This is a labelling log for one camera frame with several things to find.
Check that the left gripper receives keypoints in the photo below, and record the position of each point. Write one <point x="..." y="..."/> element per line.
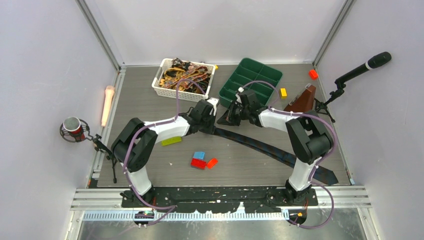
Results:
<point x="210" y="129"/>

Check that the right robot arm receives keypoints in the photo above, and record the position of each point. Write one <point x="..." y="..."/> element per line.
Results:
<point x="309" y="138"/>

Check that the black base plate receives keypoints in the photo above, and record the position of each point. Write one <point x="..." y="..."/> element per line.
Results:
<point x="226" y="199"/>

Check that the green divided tray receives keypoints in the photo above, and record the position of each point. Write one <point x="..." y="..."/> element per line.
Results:
<point x="257" y="76"/>

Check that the peach cylinder handle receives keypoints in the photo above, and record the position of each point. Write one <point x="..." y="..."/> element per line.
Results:
<point x="108" y="97"/>

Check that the yellow block near tray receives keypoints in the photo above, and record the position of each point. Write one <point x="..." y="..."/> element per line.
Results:
<point x="283" y="93"/>

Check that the black tripod left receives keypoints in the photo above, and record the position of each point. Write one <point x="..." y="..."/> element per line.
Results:
<point x="102" y="148"/>

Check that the navy brown striped tie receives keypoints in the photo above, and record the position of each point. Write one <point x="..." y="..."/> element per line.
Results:
<point x="322" y="174"/>

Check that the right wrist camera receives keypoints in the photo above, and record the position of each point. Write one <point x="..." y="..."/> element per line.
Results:
<point x="241" y="97"/>

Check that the white perforated basket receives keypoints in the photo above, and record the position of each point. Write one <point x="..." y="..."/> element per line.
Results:
<point x="182" y="95"/>

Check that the black microphone tripod right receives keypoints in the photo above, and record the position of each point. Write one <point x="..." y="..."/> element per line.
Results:
<point x="322" y="107"/>

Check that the black handheld microphone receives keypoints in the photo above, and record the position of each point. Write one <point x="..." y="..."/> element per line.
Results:
<point x="374" y="62"/>

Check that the red block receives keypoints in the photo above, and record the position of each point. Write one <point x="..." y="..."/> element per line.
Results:
<point x="198" y="163"/>

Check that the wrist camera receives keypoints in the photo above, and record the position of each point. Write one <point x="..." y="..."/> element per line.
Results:
<point x="214" y="103"/>
<point x="241" y="97"/>

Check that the pile of patterned ties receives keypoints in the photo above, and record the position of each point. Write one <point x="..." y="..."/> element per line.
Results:
<point x="186" y="76"/>

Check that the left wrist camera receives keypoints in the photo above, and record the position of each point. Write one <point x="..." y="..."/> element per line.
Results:
<point x="214" y="103"/>

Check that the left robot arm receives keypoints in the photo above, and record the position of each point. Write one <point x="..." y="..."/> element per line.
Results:
<point x="134" y="145"/>

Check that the orange block in corner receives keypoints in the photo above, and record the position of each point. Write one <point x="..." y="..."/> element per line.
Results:
<point x="313" y="74"/>

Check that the blue block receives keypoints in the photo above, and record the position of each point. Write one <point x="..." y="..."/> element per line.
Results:
<point x="200" y="155"/>

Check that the red silver studio microphone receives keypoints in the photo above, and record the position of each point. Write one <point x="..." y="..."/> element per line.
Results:
<point x="75" y="130"/>

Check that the lime green flat block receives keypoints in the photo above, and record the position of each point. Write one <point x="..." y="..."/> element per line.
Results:
<point x="171" y="141"/>

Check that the orange-red small block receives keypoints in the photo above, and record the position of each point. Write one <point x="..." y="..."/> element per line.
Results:
<point x="212" y="163"/>

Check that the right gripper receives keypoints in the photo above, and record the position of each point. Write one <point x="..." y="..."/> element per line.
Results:
<point x="228" y="118"/>

